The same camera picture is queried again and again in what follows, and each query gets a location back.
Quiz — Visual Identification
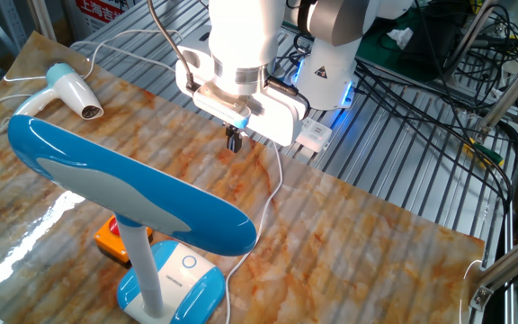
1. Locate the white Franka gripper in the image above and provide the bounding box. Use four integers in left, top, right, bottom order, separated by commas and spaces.
174, 43, 310, 155

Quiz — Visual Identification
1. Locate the blue and white desk lamp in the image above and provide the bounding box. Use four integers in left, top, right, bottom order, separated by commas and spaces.
6, 114, 259, 324

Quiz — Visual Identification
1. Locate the orange emergency stop button box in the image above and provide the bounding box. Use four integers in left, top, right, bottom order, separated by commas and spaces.
94, 214, 155, 265

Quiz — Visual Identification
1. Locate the white power strip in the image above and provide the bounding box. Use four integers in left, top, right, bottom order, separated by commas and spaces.
294, 117, 334, 153

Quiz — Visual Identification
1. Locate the marble pattern table mat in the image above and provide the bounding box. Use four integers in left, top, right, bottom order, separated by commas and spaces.
0, 31, 486, 324

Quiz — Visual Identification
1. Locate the white and teal hair dryer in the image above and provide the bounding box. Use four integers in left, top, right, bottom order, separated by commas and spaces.
13, 62, 105, 121

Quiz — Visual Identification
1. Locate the green cutting mat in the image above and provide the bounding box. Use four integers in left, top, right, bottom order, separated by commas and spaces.
355, 0, 467, 83

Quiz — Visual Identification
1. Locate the red and white printed box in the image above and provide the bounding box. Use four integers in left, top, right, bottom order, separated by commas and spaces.
75, 0, 137, 26

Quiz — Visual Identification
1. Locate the crumpled white paper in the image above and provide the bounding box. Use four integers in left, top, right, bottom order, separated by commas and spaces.
387, 27, 415, 50

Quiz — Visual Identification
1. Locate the green and yellow tool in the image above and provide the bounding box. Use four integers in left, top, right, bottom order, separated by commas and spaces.
463, 137, 505, 168

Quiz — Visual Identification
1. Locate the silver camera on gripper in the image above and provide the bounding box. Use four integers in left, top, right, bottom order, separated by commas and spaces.
192, 83, 264, 130

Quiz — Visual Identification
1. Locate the white lamp power cable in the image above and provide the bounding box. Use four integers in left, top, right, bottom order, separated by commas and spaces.
224, 141, 285, 324

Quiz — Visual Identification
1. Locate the grey braided camera cable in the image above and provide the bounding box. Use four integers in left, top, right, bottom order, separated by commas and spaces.
146, 0, 201, 94

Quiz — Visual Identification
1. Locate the white hair dryer cable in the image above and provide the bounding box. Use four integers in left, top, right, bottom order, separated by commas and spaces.
0, 29, 183, 136

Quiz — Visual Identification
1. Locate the black cable bundle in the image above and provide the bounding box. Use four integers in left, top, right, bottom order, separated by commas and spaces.
353, 0, 518, 213

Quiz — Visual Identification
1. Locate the thin white loose cable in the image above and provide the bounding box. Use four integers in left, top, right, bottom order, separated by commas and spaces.
458, 259, 485, 324

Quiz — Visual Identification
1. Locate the long aluminium frame strut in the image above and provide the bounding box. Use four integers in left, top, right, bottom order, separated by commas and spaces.
475, 40, 518, 139

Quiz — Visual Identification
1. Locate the aluminium strut with corner bracket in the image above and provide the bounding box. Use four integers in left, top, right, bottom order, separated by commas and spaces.
468, 224, 518, 312

